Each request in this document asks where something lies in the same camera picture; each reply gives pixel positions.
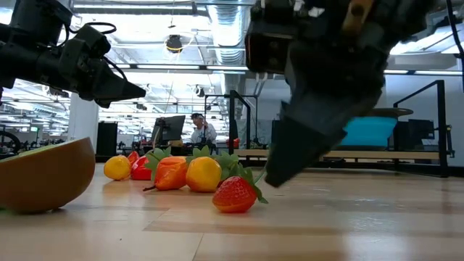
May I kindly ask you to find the long LED light bar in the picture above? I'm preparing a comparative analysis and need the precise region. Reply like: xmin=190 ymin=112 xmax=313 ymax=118
xmin=103 ymin=63 xmax=464 ymax=76

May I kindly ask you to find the toy strawberry long stem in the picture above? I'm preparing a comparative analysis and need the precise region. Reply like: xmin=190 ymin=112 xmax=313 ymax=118
xmin=212 ymin=167 xmax=270 ymax=214

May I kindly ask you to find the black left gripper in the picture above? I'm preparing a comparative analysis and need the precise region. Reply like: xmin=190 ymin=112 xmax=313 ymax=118
xmin=36 ymin=39 xmax=146 ymax=109

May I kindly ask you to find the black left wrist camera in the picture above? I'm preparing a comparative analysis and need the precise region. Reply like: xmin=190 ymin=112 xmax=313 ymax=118
xmin=59 ymin=24 xmax=112 ymax=74

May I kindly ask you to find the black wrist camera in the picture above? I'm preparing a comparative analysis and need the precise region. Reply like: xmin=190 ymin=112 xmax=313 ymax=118
xmin=59 ymin=24 xmax=112 ymax=74
xmin=245 ymin=17 xmax=302 ymax=74

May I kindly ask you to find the person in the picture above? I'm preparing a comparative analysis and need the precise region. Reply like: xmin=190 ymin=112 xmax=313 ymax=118
xmin=189 ymin=112 xmax=219 ymax=146

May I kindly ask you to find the blue collapsible bowl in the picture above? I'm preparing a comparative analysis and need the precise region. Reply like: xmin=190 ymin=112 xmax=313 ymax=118
xmin=339 ymin=107 xmax=415 ymax=152

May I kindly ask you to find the yellow-orange toy fruit with leaf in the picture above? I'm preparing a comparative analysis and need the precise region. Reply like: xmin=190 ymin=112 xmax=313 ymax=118
xmin=185 ymin=145 xmax=223 ymax=194

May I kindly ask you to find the black hanging camera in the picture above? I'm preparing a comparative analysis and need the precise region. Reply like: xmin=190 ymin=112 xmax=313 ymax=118
xmin=165 ymin=34 xmax=184 ymax=54

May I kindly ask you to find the black computer monitor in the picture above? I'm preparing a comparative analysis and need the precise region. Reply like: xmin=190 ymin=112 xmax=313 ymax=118
xmin=151 ymin=115 xmax=187 ymax=146

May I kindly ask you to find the wide black cabinet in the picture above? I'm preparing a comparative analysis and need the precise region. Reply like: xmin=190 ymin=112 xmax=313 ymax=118
xmin=393 ymin=118 xmax=436 ymax=152

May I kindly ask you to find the small orange toy fruit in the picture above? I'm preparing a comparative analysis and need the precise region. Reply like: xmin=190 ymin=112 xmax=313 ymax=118
xmin=103 ymin=154 xmax=132 ymax=181

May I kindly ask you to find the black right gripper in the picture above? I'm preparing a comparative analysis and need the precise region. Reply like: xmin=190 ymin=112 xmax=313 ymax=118
xmin=265 ymin=36 xmax=387 ymax=186

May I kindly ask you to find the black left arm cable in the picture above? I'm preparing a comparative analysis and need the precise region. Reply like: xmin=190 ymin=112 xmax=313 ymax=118
xmin=86 ymin=21 xmax=117 ymax=36

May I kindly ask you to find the red toy bell pepper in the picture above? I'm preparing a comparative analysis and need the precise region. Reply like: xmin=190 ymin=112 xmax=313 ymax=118
xmin=129 ymin=155 xmax=155 ymax=181

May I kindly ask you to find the black aluminium table frame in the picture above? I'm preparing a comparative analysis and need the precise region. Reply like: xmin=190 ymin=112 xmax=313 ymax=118
xmin=94 ymin=154 xmax=464 ymax=179

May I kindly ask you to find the orange toy fruit with leaf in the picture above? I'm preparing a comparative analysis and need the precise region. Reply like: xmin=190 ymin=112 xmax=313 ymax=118
xmin=142 ymin=146 xmax=189 ymax=192

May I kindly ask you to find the red toy strawberry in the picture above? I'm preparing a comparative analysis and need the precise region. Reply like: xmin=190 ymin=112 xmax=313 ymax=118
xmin=212 ymin=149 xmax=255 ymax=188

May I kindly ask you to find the tall black cabinet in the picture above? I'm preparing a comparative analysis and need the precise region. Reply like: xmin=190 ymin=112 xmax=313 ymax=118
xmin=95 ymin=121 xmax=119 ymax=163

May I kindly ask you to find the silver ventilation duct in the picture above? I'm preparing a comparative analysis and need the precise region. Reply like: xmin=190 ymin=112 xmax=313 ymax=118
xmin=207 ymin=0 xmax=252 ymax=66

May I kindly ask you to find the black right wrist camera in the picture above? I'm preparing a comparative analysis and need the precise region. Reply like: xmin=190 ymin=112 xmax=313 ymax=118
xmin=245 ymin=17 xmax=302 ymax=74

